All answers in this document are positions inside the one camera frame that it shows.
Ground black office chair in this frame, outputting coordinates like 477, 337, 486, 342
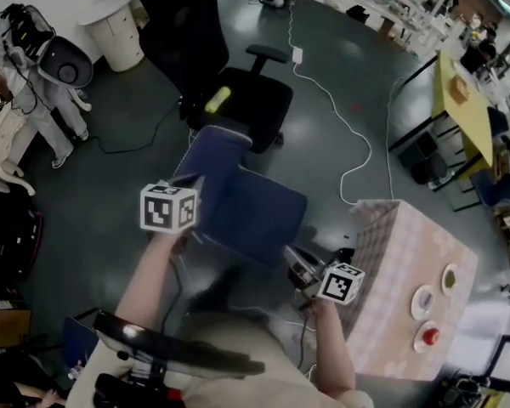
138, 0, 295, 155

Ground black equipment box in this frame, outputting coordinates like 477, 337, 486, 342
2, 3, 56, 64

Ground yellow-green bottle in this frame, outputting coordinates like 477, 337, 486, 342
204, 86, 232, 115

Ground person's left forearm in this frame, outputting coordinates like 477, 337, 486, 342
114, 229, 193, 340

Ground white dresser with curved legs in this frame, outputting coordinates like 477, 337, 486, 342
0, 87, 40, 197

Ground black floor cable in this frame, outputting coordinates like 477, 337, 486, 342
82, 95, 184, 156

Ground grey round backpack device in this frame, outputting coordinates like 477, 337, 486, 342
37, 36, 95, 90

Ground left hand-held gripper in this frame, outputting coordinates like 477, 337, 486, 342
139, 173, 206, 233

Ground black case with red trim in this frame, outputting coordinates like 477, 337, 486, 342
0, 184, 44, 281

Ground black round waste bin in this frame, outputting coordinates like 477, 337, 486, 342
410, 153, 450, 186

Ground small cardboard box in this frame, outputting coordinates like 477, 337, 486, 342
449, 76, 470, 103

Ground black square waste bin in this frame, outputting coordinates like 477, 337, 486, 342
397, 132, 439, 170

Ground person's right forearm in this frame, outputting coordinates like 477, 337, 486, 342
312, 299, 359, 393

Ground person's black-clad legs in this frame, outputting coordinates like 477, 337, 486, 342
186, 263, 250, 315

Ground person's beige clothing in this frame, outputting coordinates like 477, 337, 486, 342
67, 312, 376, 408

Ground black bag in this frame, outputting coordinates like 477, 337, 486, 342
346, 4, 371, 23

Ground brown stool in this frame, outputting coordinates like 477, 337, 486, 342
380, 14, 399, 38

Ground white power cable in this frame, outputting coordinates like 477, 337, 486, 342
286, 4, 373, 206

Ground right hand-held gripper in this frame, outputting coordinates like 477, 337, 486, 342
283, 245, 366, 306

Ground blue padded chair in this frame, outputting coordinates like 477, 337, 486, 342
487, 106, 510, 138
61, 308, 104, 370
471, 170, 510, 210
172, 125, 309, 269

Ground black chest rig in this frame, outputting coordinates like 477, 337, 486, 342
92, 310, 267, 404

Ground white round cabinet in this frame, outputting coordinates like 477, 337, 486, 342
79, 0, 147, 73

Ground table with pink checked cloth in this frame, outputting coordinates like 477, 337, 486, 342
339, 199, 479, 383

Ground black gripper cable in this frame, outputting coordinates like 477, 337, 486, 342
297, 303, 314, 370
160, 244, 186, 336

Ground white plate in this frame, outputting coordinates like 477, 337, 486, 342
412, 320, 443, 354
440, 263, 460, 298
411, 285, 436, 321

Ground brown cardboard box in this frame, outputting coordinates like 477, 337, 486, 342
0, 308, 33, 357

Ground yellow table with black legs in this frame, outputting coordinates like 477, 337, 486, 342
387, 48, 495, 213

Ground thin white cable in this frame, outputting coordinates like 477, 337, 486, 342
384, 76, 405, 201

